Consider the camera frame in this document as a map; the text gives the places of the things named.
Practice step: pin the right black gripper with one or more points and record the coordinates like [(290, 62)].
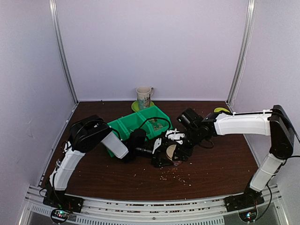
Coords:
[(182, 157)]

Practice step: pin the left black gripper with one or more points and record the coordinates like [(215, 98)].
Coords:
[(155, 161)]

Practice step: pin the gold round lid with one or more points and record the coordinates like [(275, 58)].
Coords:
[(170, 151)]

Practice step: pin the green candy bin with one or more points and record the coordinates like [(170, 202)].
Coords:
[(123, 126), (111, 154), (154, 122)]

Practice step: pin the clear plastic round container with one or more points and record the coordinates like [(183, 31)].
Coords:
[(177, 163)]

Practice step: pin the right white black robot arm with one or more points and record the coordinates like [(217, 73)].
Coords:
[(272, 122)]

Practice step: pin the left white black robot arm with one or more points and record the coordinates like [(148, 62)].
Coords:
[(84, 136)]

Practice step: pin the lime green bowl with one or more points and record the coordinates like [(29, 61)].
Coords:
[(221, 109)]

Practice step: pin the green saucer plate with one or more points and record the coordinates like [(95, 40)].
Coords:
[(135, 107)]

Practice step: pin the patterned ceramic mug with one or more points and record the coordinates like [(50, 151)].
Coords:
[(144, 94)]

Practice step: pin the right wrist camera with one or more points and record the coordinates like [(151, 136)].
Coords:
[(175, 135)]

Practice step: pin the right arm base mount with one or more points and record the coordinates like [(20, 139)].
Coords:
[(242, 201)]

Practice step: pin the front aluminium rail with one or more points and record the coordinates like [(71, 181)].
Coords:
[(98, 211)]

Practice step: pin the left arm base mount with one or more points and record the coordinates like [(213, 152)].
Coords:
[(64, 202)]

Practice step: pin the right aluminium frame post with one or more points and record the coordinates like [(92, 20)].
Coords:
[(247, 34)]

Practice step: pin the aluminium frame post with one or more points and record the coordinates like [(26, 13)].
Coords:
[(247, 34), (63, 59)]

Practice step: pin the left aluminium frame post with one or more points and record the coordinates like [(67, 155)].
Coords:
[(63, 59)]

